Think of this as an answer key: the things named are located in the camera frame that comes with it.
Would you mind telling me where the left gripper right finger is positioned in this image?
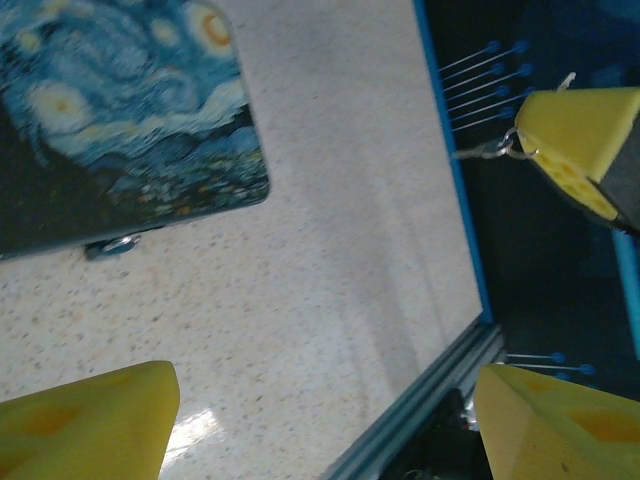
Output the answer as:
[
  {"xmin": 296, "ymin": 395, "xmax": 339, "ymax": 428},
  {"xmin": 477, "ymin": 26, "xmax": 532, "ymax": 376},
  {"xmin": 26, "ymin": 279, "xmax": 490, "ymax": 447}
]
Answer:
[{"xmin": 473, "ymin": 363, "xmax": 640, "ymax": 480}]

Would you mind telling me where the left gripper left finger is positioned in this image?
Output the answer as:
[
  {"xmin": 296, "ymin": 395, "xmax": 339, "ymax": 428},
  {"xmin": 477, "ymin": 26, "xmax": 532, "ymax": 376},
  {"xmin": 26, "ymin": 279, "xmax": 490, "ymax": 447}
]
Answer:
[{"xmin": 0, "ymin": 359, "xmax": 180, "ymax": 480}]

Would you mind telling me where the key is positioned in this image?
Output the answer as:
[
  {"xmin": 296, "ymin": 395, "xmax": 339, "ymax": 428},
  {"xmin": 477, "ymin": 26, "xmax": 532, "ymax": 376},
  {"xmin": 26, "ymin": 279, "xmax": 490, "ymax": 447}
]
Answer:
[{"xmin": 451, "ymin": 124, "xmax": 544, "ymax": 162}]

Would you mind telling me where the blue table edge strip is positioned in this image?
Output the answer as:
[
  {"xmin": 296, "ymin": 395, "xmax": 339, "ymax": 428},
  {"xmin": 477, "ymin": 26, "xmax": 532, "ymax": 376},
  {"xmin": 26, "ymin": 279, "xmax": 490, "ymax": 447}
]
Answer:
[{"xmin": 411, "ymin": 0, "xmax": 497, "ymax": 325}]

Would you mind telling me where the Starry Night printed board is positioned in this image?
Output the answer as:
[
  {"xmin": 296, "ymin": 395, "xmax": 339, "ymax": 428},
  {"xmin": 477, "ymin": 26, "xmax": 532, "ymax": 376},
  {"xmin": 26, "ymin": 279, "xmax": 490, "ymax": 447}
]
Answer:
[{"xmin": 0, "ymin": 0, "xmax": 272, "ymax": 262}]

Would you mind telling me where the right enclosure panel, circuit print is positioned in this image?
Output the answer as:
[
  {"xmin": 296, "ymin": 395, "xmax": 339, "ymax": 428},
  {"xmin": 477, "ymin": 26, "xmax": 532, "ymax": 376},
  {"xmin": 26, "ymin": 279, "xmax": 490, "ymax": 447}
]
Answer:
[{"xmin": 424, "ymin": 0, "xmax": 640, "ymax": 480}]

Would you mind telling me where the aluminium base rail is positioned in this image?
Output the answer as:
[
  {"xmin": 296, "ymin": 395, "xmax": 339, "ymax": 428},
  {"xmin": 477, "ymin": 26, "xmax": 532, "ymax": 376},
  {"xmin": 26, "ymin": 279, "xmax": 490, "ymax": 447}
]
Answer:
[{"xmin": 318, "ymin": 319, "xmax": 507, "ymax": 480}]

